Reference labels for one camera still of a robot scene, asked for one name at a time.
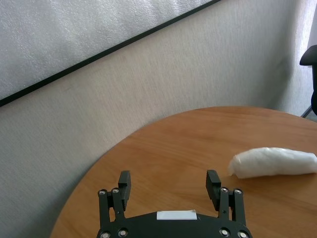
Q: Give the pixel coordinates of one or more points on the black office chair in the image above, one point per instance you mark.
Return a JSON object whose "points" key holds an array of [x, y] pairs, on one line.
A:
{"points": [[310, 64]]}

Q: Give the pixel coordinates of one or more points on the white plastic-wrapped sandbag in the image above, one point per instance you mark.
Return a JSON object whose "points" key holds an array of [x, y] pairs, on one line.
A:
{"points": [[270, 162]]}

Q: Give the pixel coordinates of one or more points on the black wall rail strip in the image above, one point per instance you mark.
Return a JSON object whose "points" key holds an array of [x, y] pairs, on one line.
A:
{"points": [[99, 55]]}

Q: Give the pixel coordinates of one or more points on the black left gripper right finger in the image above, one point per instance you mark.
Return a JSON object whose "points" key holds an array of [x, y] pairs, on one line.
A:
{"points": [[214, 191]]}

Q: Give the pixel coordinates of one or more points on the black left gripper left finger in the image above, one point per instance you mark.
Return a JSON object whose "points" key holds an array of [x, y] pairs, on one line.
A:
{"points": [[123, 193]]}

